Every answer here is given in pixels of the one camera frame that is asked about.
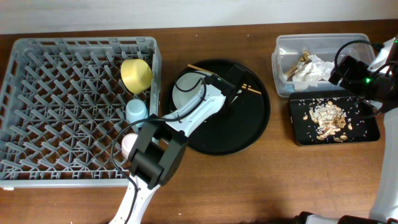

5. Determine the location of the wooden chopstick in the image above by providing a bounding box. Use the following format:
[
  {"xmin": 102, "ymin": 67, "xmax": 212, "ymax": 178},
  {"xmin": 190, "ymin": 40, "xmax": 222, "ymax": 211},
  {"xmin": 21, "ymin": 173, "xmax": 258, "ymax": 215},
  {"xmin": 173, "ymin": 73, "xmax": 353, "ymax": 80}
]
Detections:
[
  {"xmin": 187, "ymin": 64, "xmax": 251, "ymax": 89},
  {"xmin": 241, "ymin": 86, "xmax": 262, "ymax": 95}
]

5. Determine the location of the white paper napkin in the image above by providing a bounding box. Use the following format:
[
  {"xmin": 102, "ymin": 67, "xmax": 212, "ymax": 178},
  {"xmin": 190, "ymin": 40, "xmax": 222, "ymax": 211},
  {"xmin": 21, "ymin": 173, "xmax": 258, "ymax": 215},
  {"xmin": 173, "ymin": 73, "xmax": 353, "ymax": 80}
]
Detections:
[{"xmin": 292, "ymin": 54, "xmax": 334, "ymax": 82}]

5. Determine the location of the brown foil wrapper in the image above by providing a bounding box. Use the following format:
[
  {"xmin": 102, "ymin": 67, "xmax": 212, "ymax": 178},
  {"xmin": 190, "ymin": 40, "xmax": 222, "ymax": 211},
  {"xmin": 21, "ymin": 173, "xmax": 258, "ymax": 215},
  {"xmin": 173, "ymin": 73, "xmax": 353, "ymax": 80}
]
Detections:
[{"xmin": 284, "ymin": 51, "xmax": 310, "ymax": 79}]

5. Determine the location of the yellow bowl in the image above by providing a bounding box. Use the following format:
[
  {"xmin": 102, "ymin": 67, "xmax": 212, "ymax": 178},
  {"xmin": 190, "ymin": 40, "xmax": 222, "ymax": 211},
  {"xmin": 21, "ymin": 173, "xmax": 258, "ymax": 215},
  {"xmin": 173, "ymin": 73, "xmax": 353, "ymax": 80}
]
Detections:
[{"xmin": 121, "ymin": 59, "xmax": 153, "ymax": 95}]

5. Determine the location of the blue cup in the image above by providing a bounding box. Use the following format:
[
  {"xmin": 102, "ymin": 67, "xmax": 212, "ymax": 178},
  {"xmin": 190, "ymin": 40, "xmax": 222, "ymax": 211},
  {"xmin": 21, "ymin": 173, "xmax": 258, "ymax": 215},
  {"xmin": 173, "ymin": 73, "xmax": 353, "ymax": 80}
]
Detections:
[{"xmin": 126, "ymin": 99, "xmax": 149, "ymax": 124}]

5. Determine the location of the pink cup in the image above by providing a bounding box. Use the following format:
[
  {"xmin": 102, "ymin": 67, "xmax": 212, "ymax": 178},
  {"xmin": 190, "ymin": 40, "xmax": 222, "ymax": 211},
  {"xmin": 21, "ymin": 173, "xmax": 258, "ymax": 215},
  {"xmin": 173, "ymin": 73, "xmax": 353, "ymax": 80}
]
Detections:
[{"xmin": 121, "ymin": 133, "xmax": 138, "ymax": 159}]

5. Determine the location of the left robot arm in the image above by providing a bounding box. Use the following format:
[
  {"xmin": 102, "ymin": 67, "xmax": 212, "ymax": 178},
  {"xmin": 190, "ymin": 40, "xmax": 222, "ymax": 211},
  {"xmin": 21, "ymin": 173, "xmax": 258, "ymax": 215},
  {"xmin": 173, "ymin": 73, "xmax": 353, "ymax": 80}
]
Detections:
[{"xmin": 111, "ymin": 65, "xmax": 245, "ymax": 223}]

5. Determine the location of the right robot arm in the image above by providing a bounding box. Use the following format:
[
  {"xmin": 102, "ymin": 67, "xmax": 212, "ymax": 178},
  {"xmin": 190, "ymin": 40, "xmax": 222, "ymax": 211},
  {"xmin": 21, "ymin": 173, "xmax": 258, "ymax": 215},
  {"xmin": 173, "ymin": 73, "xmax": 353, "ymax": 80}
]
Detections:
[{"xmin": 293, "ymin": 37, "xmax": 397, "ymax": 224}]

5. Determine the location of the grey plastic dishwasher rack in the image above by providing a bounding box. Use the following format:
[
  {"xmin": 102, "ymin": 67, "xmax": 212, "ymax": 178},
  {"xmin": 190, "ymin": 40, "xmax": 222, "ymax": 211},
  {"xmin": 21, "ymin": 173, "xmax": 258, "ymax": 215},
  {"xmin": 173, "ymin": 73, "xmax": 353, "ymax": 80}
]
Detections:
[{"xmin": 1, "ymin": 37, "xmax": 162, "ymax": 190}]

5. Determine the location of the round black tray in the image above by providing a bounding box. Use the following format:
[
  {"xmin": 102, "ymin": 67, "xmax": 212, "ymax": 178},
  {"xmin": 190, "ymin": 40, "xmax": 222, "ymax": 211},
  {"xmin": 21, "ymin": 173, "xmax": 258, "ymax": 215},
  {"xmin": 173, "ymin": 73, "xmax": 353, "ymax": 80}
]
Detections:
[{"xmin": 164, "ymin": 58, "xmax": 271, "ymax": 156}]

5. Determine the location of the food scraps pile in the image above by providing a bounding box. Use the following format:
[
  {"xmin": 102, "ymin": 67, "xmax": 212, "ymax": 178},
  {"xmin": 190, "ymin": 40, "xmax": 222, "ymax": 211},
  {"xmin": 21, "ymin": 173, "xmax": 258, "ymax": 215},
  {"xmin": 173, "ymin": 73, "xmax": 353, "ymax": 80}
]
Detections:
[{"xmin": 302, "ymin": 98, "xmax": 353, "ymax": 143}]

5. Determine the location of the grey round plate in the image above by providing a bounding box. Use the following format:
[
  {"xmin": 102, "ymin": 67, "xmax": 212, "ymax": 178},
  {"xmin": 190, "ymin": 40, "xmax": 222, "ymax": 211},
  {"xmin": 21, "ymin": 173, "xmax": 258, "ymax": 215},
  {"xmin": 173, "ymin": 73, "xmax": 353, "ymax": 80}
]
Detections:
[{"xmin": 172, "ymin": 71, "xmax": 209, "ymax": 109}]

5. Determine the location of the clear plastic bin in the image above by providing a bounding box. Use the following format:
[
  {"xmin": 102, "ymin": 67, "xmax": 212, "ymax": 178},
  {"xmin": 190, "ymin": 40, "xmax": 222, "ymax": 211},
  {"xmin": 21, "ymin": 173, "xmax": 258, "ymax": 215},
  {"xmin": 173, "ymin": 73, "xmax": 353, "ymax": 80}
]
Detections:
[{"xmin": 272, "ymin": 33, "xmax": 369, "ymax": 98}]

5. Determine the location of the black rectangular tray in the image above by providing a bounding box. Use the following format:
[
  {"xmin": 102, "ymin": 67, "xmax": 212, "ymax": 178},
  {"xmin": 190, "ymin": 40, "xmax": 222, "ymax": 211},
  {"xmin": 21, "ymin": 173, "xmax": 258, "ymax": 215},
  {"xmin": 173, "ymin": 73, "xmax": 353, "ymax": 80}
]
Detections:
[{"xmin": 289, "ymin": 90, "xmax": 380, "ymax": 146}]

